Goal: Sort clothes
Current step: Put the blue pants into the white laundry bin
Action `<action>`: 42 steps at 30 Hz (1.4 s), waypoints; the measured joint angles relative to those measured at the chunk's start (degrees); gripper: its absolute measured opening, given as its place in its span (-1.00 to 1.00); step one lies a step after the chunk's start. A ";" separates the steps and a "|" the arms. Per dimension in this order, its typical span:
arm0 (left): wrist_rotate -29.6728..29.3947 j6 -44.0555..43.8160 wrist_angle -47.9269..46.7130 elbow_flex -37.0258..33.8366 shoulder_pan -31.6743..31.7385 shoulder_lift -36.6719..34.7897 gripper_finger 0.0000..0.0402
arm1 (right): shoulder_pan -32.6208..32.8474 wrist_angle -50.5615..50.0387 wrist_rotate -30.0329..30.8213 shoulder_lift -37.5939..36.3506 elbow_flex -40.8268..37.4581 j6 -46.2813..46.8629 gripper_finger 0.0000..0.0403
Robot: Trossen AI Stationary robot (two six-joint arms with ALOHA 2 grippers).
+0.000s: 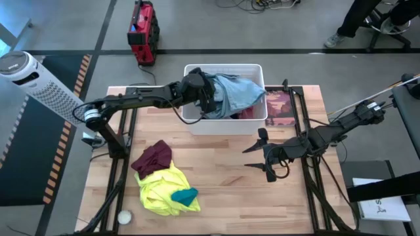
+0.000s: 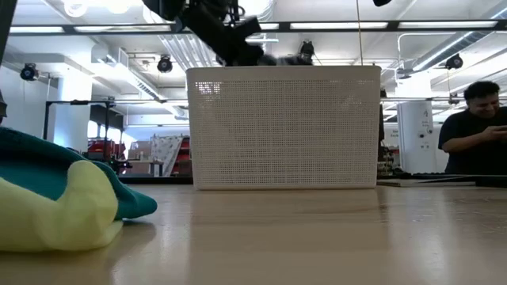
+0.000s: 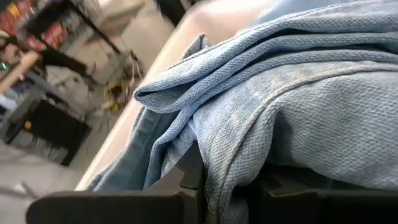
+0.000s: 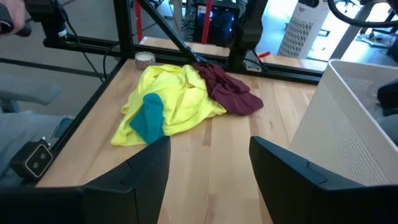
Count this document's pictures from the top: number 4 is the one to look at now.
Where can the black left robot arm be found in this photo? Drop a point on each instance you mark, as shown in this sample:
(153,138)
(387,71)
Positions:
(248,28)

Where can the yellow shirt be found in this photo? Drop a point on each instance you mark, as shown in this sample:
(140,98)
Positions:
(183,96)

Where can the maroon garment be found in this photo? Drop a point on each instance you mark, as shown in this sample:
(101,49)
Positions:
(230,93)

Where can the black computer case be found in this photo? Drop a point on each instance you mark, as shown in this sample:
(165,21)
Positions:
(220,21)

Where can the black mounted device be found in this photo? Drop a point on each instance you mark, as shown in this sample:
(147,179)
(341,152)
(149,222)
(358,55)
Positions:
(53,21)

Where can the grey chair armrest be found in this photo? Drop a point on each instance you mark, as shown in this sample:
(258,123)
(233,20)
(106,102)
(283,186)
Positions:
(28,90)

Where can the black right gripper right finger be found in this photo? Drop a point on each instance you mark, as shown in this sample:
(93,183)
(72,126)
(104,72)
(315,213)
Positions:
(311,196)

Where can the black table-level camera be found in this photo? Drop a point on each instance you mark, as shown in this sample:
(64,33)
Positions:
(31,160)

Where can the person's hand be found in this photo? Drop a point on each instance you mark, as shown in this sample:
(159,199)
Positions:
(14,14)

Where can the red pole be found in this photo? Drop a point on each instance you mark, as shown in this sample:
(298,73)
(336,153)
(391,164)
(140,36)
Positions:
(207,21)
(137,18)

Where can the blue-grey garment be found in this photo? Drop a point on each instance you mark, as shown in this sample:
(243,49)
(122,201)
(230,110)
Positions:
(388,129)

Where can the white tower fan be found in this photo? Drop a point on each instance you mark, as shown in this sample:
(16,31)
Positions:
(298,28)

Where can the white perforated plastic basket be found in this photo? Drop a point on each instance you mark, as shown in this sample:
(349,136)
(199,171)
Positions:
(335,130)

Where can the teal sock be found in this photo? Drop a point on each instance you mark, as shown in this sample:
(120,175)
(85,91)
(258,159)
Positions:
(149,118)

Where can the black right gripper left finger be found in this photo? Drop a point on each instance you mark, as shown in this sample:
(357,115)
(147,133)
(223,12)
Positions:
(124,193)

